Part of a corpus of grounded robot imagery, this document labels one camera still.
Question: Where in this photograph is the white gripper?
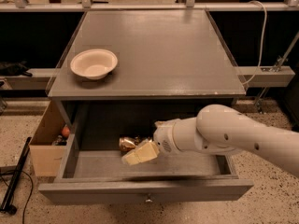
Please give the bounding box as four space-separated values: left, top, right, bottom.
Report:
121 119 179 165

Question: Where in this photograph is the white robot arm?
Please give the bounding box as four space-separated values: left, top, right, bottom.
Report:
121 105 299 177

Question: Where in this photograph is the metal drawer knob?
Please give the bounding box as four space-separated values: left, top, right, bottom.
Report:
145 194 153 203

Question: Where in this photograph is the open grey top drawer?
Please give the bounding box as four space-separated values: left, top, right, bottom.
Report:
38 100 254 205

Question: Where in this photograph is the grey wooden cabinet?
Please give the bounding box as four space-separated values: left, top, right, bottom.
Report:
45 8 248 135

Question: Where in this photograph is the orange ball in box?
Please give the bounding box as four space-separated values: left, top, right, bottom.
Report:
61 126 70 138

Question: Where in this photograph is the white paper bowl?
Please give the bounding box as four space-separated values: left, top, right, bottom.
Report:
70 49 118 80

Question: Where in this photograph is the cardboard box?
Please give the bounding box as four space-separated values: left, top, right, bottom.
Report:
30 102 69 177

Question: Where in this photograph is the black stand bar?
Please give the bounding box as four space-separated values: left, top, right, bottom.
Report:
0 137 31 215

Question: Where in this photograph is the grey metal rail frame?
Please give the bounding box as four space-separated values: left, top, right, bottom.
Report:
0 0 299 87

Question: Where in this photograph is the black bag on rail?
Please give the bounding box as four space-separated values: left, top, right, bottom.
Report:
0 61 33 77

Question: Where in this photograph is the black floor cable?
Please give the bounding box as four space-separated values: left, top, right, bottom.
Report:
0 170 35 224

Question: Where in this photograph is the white hanging cable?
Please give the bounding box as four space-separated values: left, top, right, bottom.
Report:
241 0 268 86

